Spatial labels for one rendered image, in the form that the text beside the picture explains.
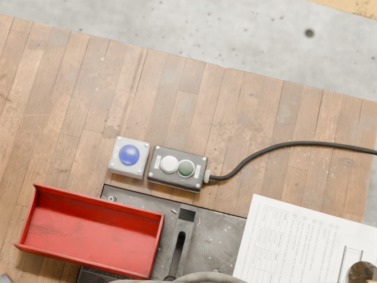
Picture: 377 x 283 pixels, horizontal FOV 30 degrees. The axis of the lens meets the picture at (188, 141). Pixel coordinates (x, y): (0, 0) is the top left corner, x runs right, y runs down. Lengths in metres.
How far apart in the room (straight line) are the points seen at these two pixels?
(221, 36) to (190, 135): 1.12
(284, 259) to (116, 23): 1.37
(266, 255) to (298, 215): 0.10
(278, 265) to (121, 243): 0.30
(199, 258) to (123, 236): 0.15
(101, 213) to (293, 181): 0.38
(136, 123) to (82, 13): 1.17
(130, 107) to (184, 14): 1.14
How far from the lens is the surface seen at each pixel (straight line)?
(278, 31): 2.52
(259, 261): 1.35
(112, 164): 1.35
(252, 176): 1.38
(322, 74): 2.48
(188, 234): 1.27
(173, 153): 1.35
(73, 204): 1.36
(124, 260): 1.33
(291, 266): 1.36
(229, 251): 1.34
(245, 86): 1.44
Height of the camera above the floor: 2.22
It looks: 72 degrees down
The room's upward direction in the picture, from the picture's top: 6 degrees clockwise
